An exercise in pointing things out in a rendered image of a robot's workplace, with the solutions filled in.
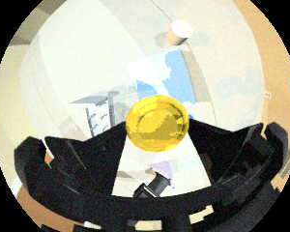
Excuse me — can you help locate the light blue flat mat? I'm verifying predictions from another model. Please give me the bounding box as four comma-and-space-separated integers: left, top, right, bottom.
126, 47, 194, 108

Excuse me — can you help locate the white cylinder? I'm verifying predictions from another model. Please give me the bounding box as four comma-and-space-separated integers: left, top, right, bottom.
165, 20, 192, 46

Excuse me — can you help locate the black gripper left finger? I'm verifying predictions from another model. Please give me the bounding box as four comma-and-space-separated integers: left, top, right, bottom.
44, 121, 127, 196

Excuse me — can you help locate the white dish rack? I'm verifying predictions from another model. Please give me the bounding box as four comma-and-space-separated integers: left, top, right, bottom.
67, 96, 113, 138

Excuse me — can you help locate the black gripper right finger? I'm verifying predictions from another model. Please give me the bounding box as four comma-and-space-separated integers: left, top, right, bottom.
188, 117, 264, 186

